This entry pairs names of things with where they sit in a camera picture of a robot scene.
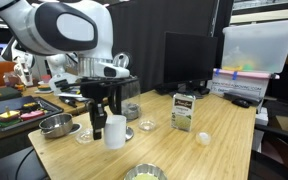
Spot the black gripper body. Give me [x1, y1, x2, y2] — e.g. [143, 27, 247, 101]
[54, 76, 139, 105]

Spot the white plastic cup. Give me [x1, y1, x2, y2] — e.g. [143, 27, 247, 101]
[104, 115, 126, 149]

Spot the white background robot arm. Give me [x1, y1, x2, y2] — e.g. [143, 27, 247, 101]
[1, 38, 136, 114]

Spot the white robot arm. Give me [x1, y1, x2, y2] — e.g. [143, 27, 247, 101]
[0, 0, 130, 102]

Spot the clear glass lid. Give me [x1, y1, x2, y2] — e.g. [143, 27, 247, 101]
[76, 128, 93, 144]

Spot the round metal pot lid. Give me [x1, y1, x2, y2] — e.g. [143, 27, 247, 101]
[125, 126, 134, 141]

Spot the glass electric kettle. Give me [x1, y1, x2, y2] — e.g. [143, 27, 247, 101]
[108, 75, 141, 121]

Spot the stainless steel pot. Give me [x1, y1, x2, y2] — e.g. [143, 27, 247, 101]
[39, 113, 73, 138]

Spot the small clear glass bowl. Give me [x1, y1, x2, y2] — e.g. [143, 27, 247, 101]
[138, 120, 156, 131]

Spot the small steel pan with grains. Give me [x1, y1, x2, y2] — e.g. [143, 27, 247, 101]
[124, 163, 168, 180]

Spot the green couscous box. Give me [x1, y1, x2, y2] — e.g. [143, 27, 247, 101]
[171, 93, 196, 132]

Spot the dark green case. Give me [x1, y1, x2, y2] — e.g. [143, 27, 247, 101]
[0, 87, 22, 101]

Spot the black tray with toys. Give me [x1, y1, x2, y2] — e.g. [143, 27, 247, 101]
[0, 96, 63, 132]

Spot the black computer monitor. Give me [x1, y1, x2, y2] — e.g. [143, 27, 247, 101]
[155, 32, 217, 98]

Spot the small white round container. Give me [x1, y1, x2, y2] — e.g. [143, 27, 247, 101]
[196, 132, 211, 145]

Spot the white cardboard box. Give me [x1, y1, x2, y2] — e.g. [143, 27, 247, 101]
[207, 69, 280, 98]

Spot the black computer mouse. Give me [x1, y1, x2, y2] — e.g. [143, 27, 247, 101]
[232, 99, 250, 108]

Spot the translucent plastic storage bin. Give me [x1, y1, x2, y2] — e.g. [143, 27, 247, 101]
[221, 20, 288, 73]

